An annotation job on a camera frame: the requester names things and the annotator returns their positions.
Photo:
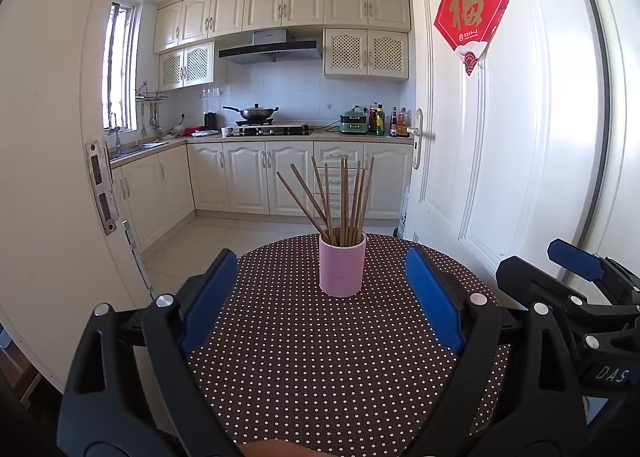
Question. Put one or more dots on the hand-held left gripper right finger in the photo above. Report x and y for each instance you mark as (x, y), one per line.
(432, 297)

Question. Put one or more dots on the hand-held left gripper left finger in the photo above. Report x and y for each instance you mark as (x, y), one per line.
(210, 297)

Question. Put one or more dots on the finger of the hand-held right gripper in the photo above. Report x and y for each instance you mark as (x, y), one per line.
(575, 259)
(545, 282)

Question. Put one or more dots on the pink cylindrical cup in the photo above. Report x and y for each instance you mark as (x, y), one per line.
(342, 272)

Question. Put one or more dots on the bundle of wooden chopsticks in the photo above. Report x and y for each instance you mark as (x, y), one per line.
(344, 217)

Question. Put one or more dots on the white door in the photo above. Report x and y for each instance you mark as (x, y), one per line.
(525, 162)

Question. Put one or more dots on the brown polka dot tablecloth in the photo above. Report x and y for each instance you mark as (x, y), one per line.
(300, 362)

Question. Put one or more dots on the cream lower kitchen cabinets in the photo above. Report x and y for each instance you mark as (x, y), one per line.
(240, 177)

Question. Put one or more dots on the cream cabinet drawer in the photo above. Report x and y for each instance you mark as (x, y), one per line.
(335, 182)
(318, 203)
(332, 151)

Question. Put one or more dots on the metal door strike plate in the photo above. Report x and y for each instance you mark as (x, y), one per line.
(101, 187)

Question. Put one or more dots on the white plate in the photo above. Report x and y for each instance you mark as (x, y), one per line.
(206, 133)

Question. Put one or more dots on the steel sink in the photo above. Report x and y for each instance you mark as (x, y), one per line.
(142, 147)

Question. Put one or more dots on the red container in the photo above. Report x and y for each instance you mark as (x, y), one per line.
(194, 130)

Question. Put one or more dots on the orange oil bottle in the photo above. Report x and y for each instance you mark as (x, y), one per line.
(403, 126)

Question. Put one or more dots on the black kettle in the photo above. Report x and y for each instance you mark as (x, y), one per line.
(210, 121)

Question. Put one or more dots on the dark sauce bottle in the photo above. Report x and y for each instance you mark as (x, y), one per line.
(393, 124)

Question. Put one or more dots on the gas stove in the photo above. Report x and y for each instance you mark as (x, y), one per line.
(275, 129)

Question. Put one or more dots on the green bottle yellow cap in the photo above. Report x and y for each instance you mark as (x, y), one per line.
(380, 123)

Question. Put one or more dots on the hanging metal spatula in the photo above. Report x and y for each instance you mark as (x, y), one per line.
(144, 122)

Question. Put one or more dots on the red capped bottle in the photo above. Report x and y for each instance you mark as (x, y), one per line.
(372, 119)

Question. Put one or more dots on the metal faucet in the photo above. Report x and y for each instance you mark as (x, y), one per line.
(116, 134)

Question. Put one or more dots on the hanging metal ladle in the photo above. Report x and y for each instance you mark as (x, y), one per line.
(155, 117)

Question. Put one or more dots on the metal wok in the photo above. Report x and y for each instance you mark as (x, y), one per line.
(256, 113)

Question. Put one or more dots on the green electric cooker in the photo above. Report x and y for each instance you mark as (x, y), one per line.
(354, 122)

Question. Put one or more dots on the brown wooden furniture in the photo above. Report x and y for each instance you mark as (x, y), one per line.
(25, 382)

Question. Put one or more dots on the kitchen window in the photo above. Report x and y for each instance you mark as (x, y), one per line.
(120, 67)

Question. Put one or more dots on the range hood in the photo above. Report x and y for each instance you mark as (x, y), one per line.
(272, 51)

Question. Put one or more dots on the red paper door decoration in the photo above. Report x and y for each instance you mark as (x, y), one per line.
(472, 12)

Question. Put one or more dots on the metal wall rack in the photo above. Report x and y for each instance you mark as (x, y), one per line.
(150, 96)

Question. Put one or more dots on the cream lattice wall cabinet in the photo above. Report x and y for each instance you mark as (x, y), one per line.
(367, 54)
(186, 67)

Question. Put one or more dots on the cream upper wall cabinets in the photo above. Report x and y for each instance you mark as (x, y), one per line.
(300, 4)

